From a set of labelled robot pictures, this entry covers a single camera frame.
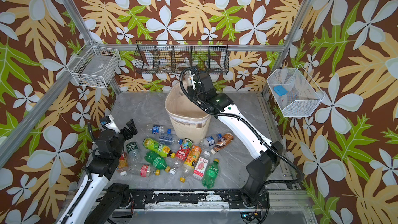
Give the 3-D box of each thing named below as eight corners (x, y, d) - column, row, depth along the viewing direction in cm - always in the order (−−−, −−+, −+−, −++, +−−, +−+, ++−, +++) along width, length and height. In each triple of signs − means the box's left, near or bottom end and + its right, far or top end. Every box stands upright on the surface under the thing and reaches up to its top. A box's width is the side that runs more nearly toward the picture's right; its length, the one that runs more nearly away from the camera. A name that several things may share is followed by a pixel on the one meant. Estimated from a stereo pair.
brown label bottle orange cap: (213, 156, 90) (214, 152, 86) (208, 150, 92) (208, 146, 88) (232, 140, 96) (234, 136, 92) (227, 135, 98) (228, 131, 94)
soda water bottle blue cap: (157, 144, 93) (156, 142, 90) (159, 135, 97) (158, 132, 94) (182, 144, 93) (182, 142, 90) (183, 135, 97) (183, 133, 94)
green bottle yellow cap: (144, 160, 86) (142, 158, 84) (150, 151, 89) (149, 149, 87) (168, 174, 81) (167, 172, 79) (174, 164, 84) (173, 162, 82)
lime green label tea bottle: (143, 146, 92) (140, 143, 88) (148, 139, 95) (146, 136, 91) (172, 161, 86) (171, 158, 83) (177, 153, 90) (176, 150, 86)
